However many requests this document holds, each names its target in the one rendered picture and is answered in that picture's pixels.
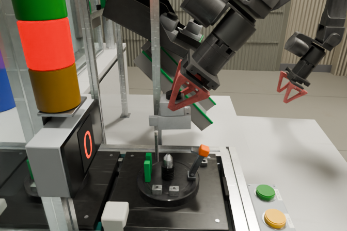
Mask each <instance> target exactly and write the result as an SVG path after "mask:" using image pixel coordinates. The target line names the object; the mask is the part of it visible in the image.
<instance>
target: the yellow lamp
mask: <svg viewBox="0 0 347 231"><path fill-rule="evenodd" d="M28 72H29V77H30V81H31V86H32V89H33V93H34V97H35V101H36V106H37V109H38V110H40V111H42V112H46V113H57V112H64V111H67V110H70V109H73V108H75V107H76V106H78V105H79V104H80V103H81V94H80V88H79V84H78V77H77V71H76V64H75V62H74V63H73V64H72V65H70V66H68V67H65V68H61V69H56V70H46V71H39V70H32V69H29V70H28Z"/></svg>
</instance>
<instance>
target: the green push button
mask: <svg viewBox="0 0 347 231"><path fill-rule="evenodd" d="M256 195H257V196H258V197H259V198H261V199H263V200H266V201H269V200H272V199H273V198H274V197H275V190H274V189H273V188H272V187H270V186H268V185H259V186H257V188H256Z"/></svg>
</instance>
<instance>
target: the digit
mask: <svg viewBox="0 0 347 231"><path fill-rule="evenodd" d="M77 134H78V140H79V143H80V149H81V155H82V161H83V167H84V173H85V172H86V170H87V168H88V166H89V164H90V162H91V160H92V158H93V156H94V154H95V152H96V147H95V142H94V135H93V129H92V121H91V114H90V115H89V117H88V118H87V120H86V121H85V123H84V124H83V126H82V127H81V129H80V130H79V131H78V133H77Z"/></svg>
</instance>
